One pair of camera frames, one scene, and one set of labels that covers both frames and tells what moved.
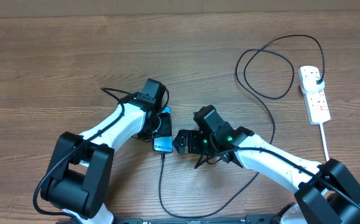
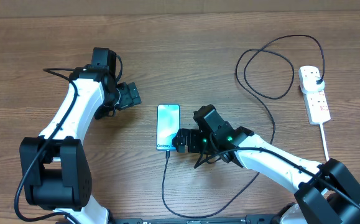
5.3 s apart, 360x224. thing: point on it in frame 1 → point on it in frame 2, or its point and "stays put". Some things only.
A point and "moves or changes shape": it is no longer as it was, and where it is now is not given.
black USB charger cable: x=252 y=179 → x=255 y=48
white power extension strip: x=318 y=108 stays put
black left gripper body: x=161 y=127 → x=127 y=96
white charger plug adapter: x=308 y=76 stays put
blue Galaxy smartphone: x=163 y=144 moves or changes shape
